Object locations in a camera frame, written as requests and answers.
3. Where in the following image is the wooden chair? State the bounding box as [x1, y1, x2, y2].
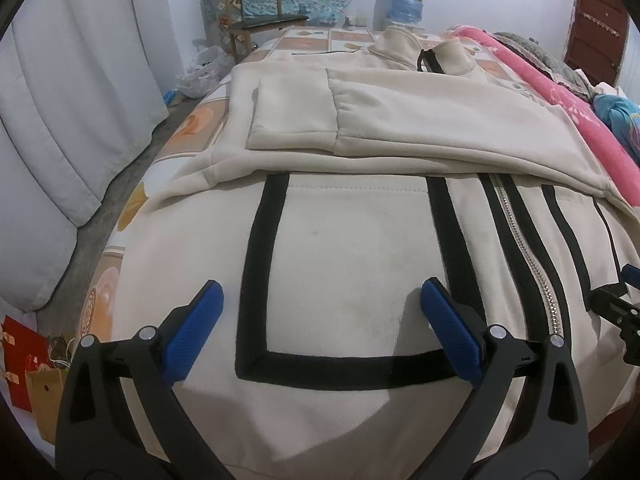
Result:
[214, 0, 311, 63]

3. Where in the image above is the grey-green lace-edged blanket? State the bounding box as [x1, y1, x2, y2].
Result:
[492, 31, 602, 92]

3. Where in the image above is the cream zip jacket black trim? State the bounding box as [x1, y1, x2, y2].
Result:
[112, 27, 640, 480]

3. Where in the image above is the white curtain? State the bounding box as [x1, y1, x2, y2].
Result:
[0, 0, 185, 313]

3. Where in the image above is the pink floral blanket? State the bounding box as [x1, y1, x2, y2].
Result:
[444, 24, 640, 207]

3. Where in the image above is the red gift bag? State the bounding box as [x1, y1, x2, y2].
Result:
[0, 315, 49, 413]

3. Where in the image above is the blue printed quilt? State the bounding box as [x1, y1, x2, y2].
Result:
[592, 92, 640, 162]

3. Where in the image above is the blue water bottle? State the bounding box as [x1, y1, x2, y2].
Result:
[387, 0, 427, 31]

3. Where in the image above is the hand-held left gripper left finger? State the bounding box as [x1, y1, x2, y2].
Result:
[55, 280, 236, 480]

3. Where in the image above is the brown paper bag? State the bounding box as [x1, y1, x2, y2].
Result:
[25, 366, 72, 445]

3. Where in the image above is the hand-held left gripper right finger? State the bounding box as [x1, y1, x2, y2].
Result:
[421, 277, 590, 480]

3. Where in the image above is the brown wooden door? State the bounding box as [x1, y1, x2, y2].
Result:
[564, 0, 632, 87]

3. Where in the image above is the white plastic bag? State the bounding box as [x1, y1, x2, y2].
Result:
[177, 45, 237, 99]

